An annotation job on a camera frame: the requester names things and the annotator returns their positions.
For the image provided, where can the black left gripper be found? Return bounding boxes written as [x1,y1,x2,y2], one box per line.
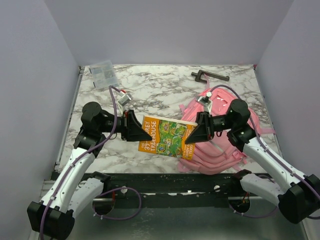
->
[98,109,153,142]

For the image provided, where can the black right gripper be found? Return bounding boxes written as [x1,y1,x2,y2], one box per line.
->
[183,111,235,144]

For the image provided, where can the pink student backpack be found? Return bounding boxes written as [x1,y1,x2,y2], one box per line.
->
[177,87,275,175]

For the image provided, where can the orange green picture book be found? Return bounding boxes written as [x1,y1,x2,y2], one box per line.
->
[138,115,197,161]

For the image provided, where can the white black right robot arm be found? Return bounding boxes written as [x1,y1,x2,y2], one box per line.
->
[185,96,320,224]

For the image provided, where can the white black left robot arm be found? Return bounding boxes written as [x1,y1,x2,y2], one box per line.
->
[27,102,152,240]

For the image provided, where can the black metal clamp tool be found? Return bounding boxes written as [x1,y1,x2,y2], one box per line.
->
[191,70,230,83]

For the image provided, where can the clear plastic organizer box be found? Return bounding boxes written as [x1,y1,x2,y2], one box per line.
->
[89,60,120,89]

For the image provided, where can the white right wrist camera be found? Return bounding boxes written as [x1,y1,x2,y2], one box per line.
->
[196,91,213,114]

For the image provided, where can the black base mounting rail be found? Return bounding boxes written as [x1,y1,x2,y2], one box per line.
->
[82,171,246,209]

